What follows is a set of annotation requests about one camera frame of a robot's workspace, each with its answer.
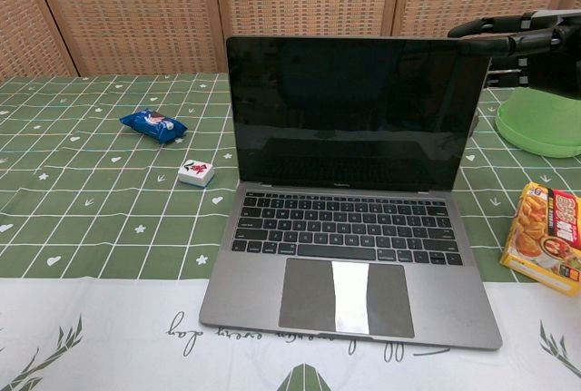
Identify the woven wooden folding screen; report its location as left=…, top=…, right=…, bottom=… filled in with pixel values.
left=0, top=0, right=581, bottom=83

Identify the blue cookie packet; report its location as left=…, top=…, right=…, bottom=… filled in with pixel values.
left=119, top=108, right=189, bottom=146

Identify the yellow curry box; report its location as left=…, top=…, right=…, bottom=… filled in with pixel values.
left=499, top=181, right=581, bottom=297

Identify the green checked tablecloth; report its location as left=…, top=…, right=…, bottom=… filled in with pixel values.
left=0, top=66, right=581, bottom=391

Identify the silver laptop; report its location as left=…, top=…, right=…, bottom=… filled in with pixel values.
left=198, top=35, right=504, bottom=352

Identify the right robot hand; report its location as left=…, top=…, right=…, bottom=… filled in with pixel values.
left=447, top=8, right=581, bottom=103

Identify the green plastic bucket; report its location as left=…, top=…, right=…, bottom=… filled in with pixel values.
left=494, top=88, right=581, bottom=159

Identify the white mahjong tile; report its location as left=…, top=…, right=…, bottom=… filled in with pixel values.
left=177, top=159, right=216, bottom=189

